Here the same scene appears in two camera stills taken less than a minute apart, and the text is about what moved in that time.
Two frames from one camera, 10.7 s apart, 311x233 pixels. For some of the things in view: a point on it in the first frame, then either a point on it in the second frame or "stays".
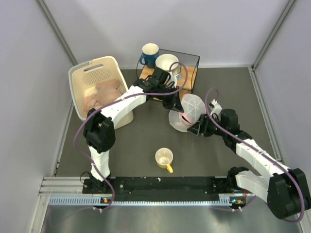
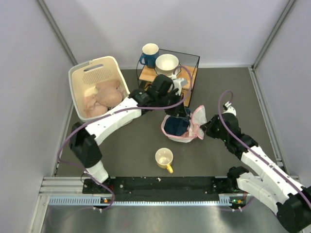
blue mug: [150, 53] stays
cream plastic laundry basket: [94, 84] stays
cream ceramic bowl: [164, 61] stays
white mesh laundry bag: [193, 106] → [197, 118]
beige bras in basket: [105, 92] stays
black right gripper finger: [195, 128] → [210, 126]
